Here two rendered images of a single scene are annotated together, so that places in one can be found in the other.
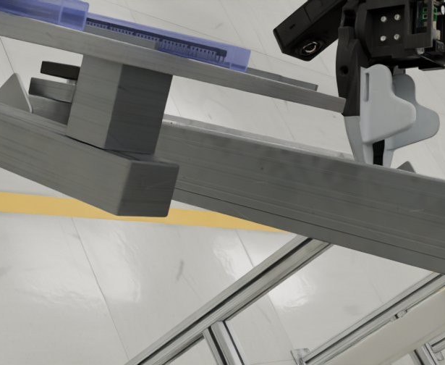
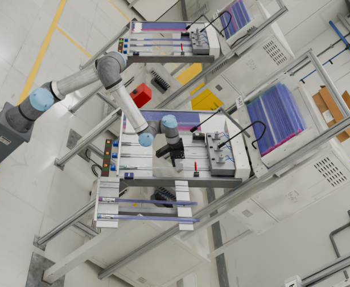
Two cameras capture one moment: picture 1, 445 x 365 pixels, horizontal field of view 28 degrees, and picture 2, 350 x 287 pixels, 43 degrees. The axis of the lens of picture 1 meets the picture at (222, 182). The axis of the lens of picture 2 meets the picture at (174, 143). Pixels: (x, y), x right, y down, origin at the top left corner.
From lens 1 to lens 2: 2.19 m
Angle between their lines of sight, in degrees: 53
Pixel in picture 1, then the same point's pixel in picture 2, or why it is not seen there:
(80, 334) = (45, 156)
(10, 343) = (41, 173)
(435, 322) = not seen: hidden behind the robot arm
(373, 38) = (175, 156)
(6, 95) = (121, 184)
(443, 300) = not seen: hidden behind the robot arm
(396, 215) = (190, 183)
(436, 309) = not seen: hidden behind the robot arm
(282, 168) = (172, 181)
